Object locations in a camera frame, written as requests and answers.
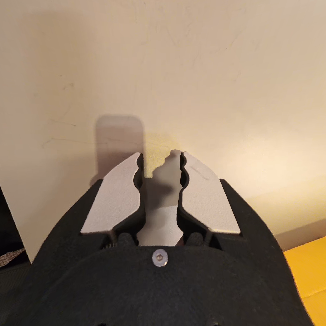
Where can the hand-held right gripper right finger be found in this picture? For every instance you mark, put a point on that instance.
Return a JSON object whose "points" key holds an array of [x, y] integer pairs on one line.
{"points": [[206, 198]]}

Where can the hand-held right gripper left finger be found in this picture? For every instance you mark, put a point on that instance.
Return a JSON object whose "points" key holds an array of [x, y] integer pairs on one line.
{"points": [[114, 198]]}

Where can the yellow plastic bin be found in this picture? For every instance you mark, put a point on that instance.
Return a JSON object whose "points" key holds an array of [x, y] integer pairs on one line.
{"points": [[310, 275]]}

